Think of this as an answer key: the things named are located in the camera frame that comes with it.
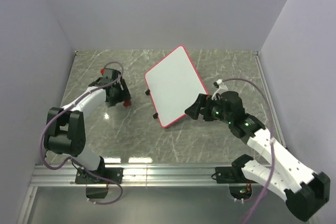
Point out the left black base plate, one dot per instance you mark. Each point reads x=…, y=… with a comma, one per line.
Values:
x=84, y=177

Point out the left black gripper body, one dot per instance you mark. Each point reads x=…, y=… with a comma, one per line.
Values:
x=119, y=95

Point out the right side aluminium rail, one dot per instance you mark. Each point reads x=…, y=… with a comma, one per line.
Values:
x=277, y=129

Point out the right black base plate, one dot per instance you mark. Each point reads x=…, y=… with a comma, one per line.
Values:
x=228, y=175

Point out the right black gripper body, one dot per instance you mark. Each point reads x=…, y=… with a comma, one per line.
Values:
x=214, y=112

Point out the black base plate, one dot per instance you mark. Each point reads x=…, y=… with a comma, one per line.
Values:
x=84, y=177
x=228, y=175

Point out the aluminium mounting rail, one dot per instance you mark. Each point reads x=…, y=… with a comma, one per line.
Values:
x=135, y=174

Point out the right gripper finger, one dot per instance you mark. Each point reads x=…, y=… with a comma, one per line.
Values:
x=194, y=111
x=202, y=100

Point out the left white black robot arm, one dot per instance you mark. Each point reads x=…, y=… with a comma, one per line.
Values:
x=65, y=134

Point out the pink framed whiteboard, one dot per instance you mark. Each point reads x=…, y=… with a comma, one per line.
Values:
x=174, y=85

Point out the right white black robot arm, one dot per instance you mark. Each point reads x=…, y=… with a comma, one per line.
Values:
x=303, y=190

